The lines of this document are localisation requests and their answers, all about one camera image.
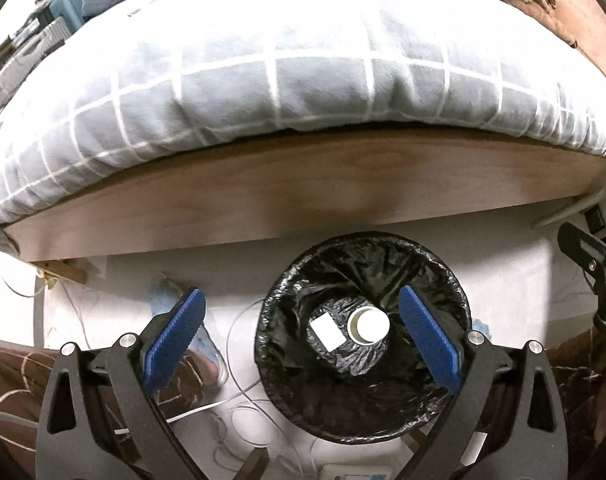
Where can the wooden slat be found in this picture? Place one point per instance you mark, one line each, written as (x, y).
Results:
(65, 271)

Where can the grey suitcase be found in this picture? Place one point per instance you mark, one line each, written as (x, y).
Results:
(18, 65)

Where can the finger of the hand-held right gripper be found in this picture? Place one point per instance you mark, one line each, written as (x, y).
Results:
(585, 250)

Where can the wooden bed frame board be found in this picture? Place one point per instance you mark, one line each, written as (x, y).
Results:
(303, 180)

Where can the grey tube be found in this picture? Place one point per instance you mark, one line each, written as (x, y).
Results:
(568, 212)

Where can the white paper cup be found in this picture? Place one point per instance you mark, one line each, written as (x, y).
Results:
(368, 325)

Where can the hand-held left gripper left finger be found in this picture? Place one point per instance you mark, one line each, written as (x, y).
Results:
(175, 335)

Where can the teal suitcase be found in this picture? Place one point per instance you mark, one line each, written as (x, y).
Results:
(65, 5)

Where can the white card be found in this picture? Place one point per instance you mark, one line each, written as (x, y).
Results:
(328, 332)

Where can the blue slipper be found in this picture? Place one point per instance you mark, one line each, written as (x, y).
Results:
(160, 300)

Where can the grey checked bed sheet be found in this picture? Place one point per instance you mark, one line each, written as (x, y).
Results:
(303, 70)

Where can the black-lined trash bin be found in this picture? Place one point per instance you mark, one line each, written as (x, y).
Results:
(363, 400)

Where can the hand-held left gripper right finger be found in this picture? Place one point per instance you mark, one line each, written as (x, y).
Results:
(430, 340)

